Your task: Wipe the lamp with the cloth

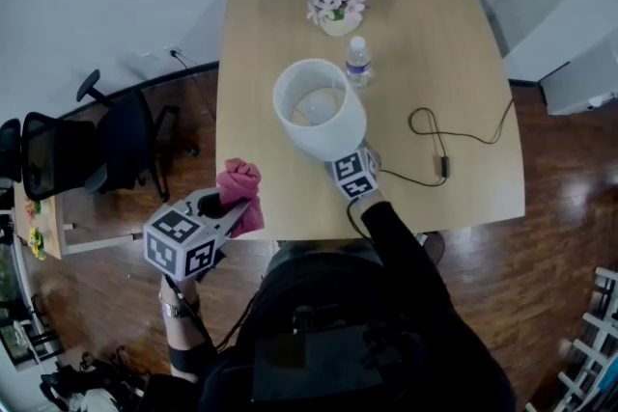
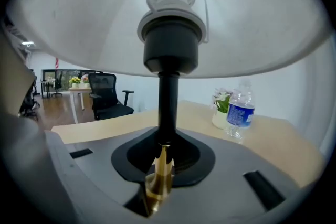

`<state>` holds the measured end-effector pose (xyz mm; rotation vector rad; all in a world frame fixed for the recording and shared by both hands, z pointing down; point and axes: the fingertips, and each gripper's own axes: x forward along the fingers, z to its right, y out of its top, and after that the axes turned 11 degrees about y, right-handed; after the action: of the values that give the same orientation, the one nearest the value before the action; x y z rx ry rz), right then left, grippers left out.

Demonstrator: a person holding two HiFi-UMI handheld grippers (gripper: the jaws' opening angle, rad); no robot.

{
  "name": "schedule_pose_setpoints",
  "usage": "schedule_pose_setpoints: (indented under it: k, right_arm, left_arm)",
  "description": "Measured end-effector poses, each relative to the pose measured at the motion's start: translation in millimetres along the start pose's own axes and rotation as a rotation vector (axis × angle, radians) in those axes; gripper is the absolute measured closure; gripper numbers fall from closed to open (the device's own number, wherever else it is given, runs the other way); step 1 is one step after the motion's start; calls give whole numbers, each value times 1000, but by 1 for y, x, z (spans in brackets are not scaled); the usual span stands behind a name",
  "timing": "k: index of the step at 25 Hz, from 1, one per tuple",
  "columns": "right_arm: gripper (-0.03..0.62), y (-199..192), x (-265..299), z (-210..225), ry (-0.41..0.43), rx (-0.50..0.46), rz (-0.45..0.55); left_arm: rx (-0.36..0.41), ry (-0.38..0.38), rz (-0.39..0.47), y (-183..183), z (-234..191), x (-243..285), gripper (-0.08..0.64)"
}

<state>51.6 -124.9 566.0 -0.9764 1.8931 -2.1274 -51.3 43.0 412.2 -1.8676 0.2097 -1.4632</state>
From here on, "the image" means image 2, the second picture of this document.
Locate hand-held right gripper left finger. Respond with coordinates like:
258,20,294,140
43,126,159,224

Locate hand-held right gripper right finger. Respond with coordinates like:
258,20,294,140
162,127,300,224

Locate yellow potted flowers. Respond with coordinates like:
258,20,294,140
69,76,81,89

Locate white table lamp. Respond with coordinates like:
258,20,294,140
5,0,333,218

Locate white-legged wooden table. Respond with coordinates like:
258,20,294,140
68,86,92,124

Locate dark glass window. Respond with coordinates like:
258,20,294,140
41,68,106,92

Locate clear plastic water bottle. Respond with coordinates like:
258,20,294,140
223,78,256,144

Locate orange pink potted flowers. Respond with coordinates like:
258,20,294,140
80,73,91,89

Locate black office chair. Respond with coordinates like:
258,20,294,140
18,70,40,118
88,72,135,121

